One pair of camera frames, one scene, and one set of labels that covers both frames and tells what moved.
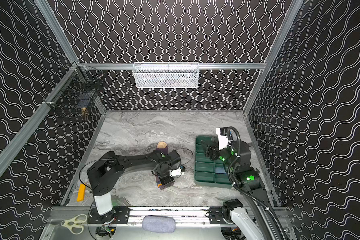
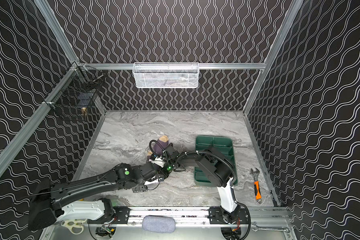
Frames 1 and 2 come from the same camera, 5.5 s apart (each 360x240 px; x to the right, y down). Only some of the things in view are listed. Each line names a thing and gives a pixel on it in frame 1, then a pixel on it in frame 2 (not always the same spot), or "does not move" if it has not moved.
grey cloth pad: [158, 224] does not move
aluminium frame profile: [53, 24] does not move
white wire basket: [166, 75] does not move
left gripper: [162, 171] to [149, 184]
